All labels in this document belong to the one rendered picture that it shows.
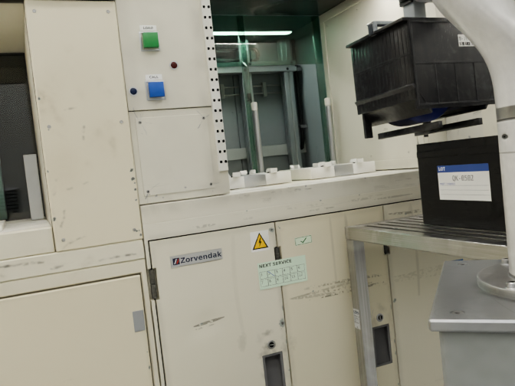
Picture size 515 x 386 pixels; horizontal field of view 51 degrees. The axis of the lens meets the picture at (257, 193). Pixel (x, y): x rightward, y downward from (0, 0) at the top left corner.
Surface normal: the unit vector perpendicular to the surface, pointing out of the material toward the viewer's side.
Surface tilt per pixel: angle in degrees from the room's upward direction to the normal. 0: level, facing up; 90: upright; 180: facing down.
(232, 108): 90
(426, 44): 88
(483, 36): 123
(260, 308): 90
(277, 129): 90
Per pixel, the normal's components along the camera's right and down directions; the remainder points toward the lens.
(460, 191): -0.93, 0.12
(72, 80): 0.39, 0.00
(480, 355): -0.37, 0.09
